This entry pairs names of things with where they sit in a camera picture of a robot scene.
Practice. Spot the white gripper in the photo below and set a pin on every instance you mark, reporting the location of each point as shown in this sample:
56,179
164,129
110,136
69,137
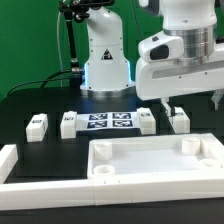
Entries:
179,63

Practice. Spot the white desk top tray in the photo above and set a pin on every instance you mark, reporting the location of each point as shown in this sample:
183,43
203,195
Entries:
176,154

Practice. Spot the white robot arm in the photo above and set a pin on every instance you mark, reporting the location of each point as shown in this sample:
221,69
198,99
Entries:
107,69

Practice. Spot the fiducial marker sheet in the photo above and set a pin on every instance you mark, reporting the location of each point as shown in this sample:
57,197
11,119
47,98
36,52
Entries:
107,120

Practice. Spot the white left fence piece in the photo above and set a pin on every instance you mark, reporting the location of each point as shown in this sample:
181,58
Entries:
8,159

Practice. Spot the white front fence rail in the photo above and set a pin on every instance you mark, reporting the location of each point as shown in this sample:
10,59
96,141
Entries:
53,194

